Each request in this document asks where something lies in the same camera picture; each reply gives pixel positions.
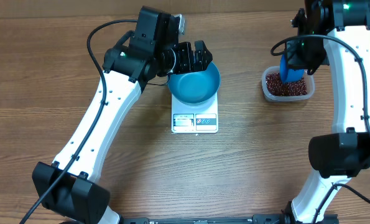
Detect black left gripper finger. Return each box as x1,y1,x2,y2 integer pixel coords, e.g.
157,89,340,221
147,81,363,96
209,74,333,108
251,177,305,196
193,40,213,72
175,42,194,73

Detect blue plastic measuring scoop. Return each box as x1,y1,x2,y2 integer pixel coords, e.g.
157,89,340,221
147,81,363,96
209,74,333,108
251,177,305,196
279,54,305,83

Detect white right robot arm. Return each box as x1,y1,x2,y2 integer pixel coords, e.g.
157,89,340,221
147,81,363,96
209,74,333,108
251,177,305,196
281,0,370,223

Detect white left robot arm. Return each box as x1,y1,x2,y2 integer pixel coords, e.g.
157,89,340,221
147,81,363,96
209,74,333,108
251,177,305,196
32,6,213,223

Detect teal blue bowl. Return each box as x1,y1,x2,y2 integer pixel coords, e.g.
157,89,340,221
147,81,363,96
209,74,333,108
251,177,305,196
168,62,221,105

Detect white digital kitchen scale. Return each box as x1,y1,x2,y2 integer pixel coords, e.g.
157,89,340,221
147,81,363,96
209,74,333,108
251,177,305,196
171,93,219,134

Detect clear plastic food container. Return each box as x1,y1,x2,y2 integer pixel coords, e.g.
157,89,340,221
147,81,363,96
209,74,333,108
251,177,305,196
261,66,315,103

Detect red adzuki beans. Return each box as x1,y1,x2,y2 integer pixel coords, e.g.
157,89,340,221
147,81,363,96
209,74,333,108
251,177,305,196
266,73,307,96

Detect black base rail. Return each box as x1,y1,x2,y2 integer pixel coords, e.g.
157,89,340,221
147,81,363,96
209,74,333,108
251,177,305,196
122,202,340,224

